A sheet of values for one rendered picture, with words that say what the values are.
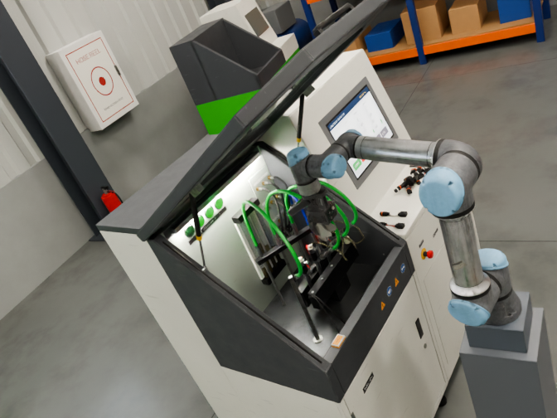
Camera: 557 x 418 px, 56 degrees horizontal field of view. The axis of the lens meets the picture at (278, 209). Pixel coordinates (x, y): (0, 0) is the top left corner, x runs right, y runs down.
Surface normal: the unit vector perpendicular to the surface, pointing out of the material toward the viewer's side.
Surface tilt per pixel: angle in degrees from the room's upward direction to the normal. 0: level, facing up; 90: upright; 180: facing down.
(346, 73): 76
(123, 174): 90
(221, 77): 90
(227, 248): 90
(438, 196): 83
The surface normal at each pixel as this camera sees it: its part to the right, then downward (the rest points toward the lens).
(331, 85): 0.67, -0.16
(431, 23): -0.41, 0.58
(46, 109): 0.83, -0.04
